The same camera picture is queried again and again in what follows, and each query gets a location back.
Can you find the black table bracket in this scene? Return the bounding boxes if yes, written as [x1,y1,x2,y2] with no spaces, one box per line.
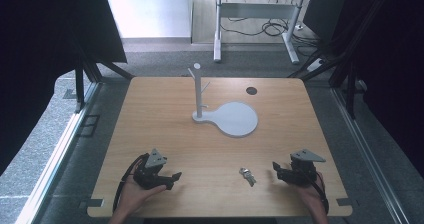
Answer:
[335,197,360,208]
[79,197,105,210]

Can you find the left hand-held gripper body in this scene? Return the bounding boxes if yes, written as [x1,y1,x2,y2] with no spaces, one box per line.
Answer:
[133,148,172,190]

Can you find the black metal frame strut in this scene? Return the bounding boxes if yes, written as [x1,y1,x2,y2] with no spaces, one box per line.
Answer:
[73,48,135,114]
[288,0,391,120]

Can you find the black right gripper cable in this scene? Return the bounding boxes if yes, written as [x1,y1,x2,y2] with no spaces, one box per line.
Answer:
[312,171,331,216]

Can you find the black floor cables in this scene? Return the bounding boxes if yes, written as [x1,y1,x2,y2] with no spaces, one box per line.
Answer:
[219,0,321,57]

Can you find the person's left hand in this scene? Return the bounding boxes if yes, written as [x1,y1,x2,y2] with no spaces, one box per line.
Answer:
[115,176,167,218]

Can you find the white key stand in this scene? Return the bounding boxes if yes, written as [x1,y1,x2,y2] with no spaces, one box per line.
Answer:
[187,62,260,139]

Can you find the silver bunch of keys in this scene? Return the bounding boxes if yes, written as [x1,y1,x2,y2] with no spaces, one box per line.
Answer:
[238,167,258,188]

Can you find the white wall panel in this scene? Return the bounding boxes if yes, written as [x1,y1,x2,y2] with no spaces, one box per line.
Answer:
[104,0,193,39]

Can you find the white desk frame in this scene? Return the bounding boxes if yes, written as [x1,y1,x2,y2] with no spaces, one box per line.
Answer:
[213,0,307,65]

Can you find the aluminium rail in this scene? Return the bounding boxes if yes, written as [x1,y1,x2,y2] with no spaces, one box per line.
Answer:
[14,82,103,224]
[331,87,412,224]

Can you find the person's right hand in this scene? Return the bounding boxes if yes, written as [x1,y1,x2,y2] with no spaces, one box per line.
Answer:
[292,172,330,218]

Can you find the black curtain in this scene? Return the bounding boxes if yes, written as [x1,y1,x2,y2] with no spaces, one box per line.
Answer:
[301,0,424,185]
[0,0,128,177]

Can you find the white power strip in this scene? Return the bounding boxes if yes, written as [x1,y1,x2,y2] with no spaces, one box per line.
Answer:
[306,58,327,73]

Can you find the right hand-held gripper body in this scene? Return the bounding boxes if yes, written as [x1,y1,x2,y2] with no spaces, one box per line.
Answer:
[282,148,327,187]

